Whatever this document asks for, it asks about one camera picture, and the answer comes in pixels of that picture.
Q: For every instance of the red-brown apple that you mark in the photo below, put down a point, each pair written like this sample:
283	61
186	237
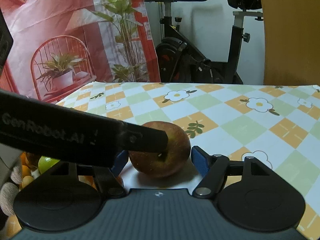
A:
164	163

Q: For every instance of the wooden board panel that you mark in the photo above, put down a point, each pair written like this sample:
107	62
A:
291	42

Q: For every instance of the bright green round fruit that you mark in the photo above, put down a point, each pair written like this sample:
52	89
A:
46	163

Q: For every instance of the printed red backdrop cloth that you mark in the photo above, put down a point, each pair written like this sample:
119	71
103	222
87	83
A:
57	46

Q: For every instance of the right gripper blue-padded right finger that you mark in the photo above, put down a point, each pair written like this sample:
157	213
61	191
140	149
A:
214	169

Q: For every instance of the small orange mandarin right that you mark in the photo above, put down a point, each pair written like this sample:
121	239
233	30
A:
120	180

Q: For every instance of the large yellow orange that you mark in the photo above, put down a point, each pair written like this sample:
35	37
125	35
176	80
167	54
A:
12	227

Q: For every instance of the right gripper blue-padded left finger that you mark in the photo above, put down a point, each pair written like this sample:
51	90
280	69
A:
105	178

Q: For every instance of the black exercise bike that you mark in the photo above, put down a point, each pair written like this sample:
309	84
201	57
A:
208	41

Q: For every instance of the floral checkered tablecloth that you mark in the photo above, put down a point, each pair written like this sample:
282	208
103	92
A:
279	125

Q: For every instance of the gloved hand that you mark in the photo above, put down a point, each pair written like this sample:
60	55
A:
10	189

